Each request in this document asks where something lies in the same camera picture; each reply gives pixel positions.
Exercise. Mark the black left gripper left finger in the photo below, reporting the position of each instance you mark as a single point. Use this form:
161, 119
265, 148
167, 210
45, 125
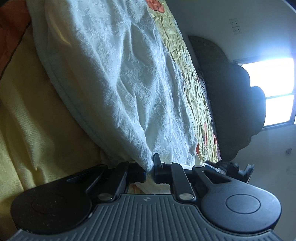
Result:
116, 181

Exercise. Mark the yellow orange patterned bedsheet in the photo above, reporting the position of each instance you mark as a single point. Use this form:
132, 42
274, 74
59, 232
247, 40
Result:
40, 139

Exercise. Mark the bright window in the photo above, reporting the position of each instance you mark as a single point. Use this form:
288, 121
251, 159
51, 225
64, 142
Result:
276, 77

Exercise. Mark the white wall socket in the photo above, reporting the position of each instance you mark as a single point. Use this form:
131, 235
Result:
235, 26

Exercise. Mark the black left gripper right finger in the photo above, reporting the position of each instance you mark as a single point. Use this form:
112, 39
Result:
174, 175

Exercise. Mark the white textured pant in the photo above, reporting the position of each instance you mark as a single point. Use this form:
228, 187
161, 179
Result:
108, 63

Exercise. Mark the dark green striped pillow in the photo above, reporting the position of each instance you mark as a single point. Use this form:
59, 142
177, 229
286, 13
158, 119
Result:
238, 109

